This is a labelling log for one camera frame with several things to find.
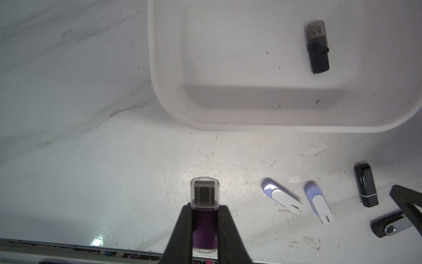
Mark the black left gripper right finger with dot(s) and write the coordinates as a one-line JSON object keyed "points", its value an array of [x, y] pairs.
{"points": [[231, 249]]}

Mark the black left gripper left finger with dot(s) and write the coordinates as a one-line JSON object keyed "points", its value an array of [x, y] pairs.
{"points": [[179, 248]]}

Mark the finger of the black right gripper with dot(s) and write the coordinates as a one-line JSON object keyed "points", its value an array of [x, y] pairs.
{"points": [[409, 201]]}

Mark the black swivel usb drive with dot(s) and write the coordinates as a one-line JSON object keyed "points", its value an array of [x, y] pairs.
{"points": [[390, 225]]}

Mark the glossy black usb drive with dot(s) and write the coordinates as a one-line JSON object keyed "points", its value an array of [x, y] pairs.
{"points": [[366, 185]]}

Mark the purple usb drive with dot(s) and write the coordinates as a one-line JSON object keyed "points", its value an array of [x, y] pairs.
{"points": [[205, 205]]}

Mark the white blue usb drive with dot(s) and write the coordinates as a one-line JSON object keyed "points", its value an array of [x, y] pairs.
{"points": [[290, 204], [318, 203]]}

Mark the white plastic storage box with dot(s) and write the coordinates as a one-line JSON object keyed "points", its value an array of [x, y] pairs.
{"points": [[244, 65]]}

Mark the black clear-cap usb drive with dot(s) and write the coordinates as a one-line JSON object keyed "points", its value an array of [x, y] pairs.
{"points": [[317, 47]]}

